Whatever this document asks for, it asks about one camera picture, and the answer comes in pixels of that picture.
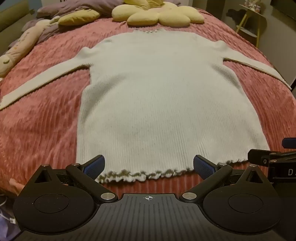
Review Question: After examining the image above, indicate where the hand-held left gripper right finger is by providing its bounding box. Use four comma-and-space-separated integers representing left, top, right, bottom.
181, 155, 266, 201

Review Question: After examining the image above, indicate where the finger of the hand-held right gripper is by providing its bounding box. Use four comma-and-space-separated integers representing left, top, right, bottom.
248, 149, 284, 163
282, 138, 296, 149

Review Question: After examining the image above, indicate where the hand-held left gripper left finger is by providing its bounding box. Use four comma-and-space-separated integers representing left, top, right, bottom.
35, 155, 118, 201

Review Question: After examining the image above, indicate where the white ribbed knit sweater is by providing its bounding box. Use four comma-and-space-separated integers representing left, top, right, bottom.
0, 30, 292, 184

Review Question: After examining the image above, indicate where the pink ribbed bed blanket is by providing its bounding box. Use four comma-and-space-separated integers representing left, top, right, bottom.
0, 4, 296, 197

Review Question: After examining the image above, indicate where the yellow-legged side table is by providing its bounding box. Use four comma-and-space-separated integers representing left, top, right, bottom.
235, 3, 267, 47

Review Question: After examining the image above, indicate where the wrapped flower bouquet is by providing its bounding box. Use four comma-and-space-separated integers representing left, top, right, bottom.
244, 0, 262, 13

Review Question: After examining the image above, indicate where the long cream plush toy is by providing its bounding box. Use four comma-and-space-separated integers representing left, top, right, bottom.
0, 16, 61, 78

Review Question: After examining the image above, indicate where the small yellow leaf-shaped pillow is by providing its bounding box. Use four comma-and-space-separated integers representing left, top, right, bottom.
58, 9, 101, 26

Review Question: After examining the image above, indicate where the yellow flower-shaped pillow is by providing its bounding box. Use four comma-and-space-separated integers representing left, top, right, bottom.
112, 0, 205, 26

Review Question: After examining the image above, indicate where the purple crumpled blanket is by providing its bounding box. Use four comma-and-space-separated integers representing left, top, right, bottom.
21, 0, 126, 44

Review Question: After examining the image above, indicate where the white wardrobe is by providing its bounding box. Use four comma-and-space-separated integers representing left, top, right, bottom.
41, 0, 125, 7

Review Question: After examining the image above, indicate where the olive green padded furniture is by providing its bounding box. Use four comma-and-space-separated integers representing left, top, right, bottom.
0, 0, 30, 32

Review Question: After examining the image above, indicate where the purple garment with white cord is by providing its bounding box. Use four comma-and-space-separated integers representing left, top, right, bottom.
0, 194, 22, 235

